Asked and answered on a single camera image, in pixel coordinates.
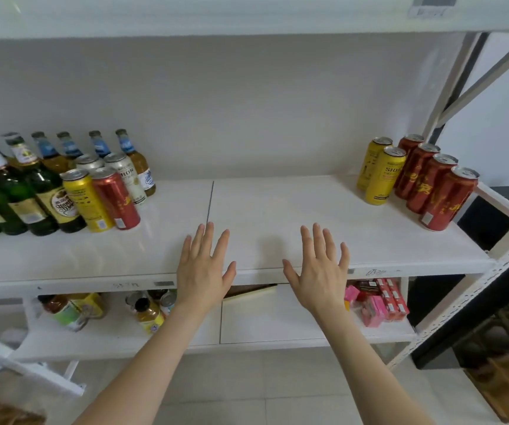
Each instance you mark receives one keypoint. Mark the flat yellow carton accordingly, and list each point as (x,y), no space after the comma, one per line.
(250,291)

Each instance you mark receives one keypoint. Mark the row of pink boxes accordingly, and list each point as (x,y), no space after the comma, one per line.
(382,303)

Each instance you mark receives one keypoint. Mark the person's right hand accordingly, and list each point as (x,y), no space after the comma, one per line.
(321,283)

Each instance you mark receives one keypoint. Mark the person's left little finger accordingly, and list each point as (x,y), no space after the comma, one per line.
(186,252)

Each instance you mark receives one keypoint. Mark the white metal bracket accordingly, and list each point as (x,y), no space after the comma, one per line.
(29,367)

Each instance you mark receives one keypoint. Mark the white metal shelf rack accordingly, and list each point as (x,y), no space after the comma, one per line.
(104,256)

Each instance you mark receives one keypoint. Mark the person's right little finger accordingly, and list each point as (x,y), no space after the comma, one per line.
(344,258)

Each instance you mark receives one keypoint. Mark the bottle with green label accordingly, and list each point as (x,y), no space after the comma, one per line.
(66,312)

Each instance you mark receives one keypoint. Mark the person's left thumb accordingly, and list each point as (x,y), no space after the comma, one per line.
(229,275)

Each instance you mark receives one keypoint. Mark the person's right forearm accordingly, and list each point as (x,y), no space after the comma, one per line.
(369,376)

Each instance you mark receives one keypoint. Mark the amber bottle with blue label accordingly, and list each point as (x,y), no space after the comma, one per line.
(51,157)
(71,148)
(99,146)
(139,165)

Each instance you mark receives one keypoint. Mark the person's left middle finger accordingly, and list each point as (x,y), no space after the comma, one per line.
(209,243)

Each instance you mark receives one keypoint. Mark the person's left forearm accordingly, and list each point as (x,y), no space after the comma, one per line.
(148,371)

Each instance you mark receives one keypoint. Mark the small pink packet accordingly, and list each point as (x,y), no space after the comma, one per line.
(352,292)

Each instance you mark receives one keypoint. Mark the wooden rack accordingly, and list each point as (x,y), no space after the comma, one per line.
(506,376)

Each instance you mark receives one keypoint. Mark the shelf price tag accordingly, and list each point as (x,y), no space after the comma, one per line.
(429,6)

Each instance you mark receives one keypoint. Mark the red drink can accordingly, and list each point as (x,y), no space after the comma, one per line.
(117,201)
(447,201)
(416,172)
(409,146)
(429,185)

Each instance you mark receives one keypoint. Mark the white drink can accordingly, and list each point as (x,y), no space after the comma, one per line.
(88,162)
(128,176)

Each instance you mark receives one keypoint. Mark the brown wooden crate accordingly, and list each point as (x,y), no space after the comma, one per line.
(2,413)

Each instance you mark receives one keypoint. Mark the black cabinet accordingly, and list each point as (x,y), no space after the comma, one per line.
(484,216)

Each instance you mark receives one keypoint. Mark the amber bottle with yellow label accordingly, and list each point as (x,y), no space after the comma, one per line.
(150,316)

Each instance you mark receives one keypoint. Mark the person's right middle finger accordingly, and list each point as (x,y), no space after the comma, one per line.
(319,243)

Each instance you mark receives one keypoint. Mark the yellow drink can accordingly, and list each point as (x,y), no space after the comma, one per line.
(369,163)
(385,176)
(87,203)

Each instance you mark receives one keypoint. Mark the person's right thumb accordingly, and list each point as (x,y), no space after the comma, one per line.
(292,274)

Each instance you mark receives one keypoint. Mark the person's left hand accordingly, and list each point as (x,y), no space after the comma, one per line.
(201,278)

